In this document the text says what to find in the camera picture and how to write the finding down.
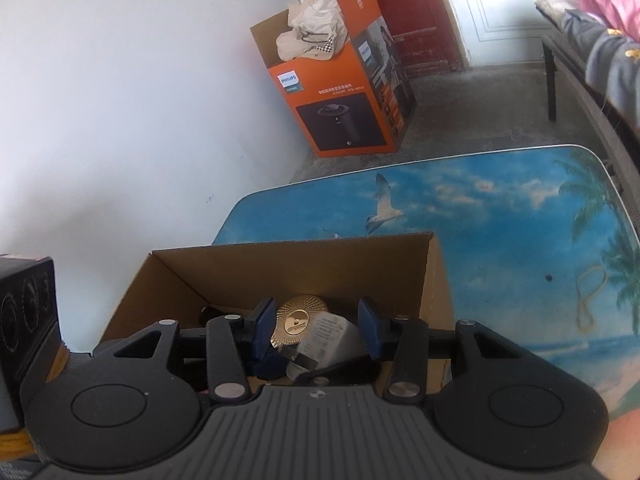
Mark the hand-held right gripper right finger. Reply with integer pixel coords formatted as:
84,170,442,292
359,296,521,404

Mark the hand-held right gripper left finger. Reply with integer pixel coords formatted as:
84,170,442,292
113,297,277,404

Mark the gold round disc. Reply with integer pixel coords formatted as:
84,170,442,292
270,294,330,349

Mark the brown cardboard box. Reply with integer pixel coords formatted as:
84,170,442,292
92,231,456,397

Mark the beach print table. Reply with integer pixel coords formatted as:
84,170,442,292
212,144,640,480

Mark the tan rubber band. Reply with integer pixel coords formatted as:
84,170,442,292
574,264,609,332

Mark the orange printed carton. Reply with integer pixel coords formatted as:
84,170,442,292
249,0,418,159

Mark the black box with dials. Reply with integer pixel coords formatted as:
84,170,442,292
0,255,64,423

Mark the beige cloth hat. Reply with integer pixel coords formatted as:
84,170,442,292
275,0,349,61

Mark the dark framed bench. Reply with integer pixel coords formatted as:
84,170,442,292
534,0,640,192

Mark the red wooden door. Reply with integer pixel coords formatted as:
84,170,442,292
279,0,469,79

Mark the grey blanket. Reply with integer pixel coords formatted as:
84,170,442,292
559,9,640,142

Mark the pink cloth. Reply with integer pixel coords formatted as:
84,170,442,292
572,0,640,44

